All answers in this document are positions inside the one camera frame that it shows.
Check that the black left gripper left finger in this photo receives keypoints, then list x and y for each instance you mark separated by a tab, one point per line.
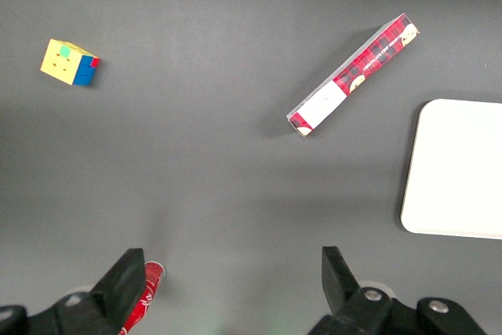
98	311

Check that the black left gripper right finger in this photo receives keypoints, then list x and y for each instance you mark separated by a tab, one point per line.
353	311

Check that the red plaid cookie box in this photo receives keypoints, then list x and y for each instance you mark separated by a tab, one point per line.
353	76

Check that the cream plastic tray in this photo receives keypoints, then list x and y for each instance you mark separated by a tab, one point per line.
455	170

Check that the red soda can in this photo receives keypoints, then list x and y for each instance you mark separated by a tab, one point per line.
153	276

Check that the multicoloured puzzle cube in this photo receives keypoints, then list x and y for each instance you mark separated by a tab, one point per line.
62	62

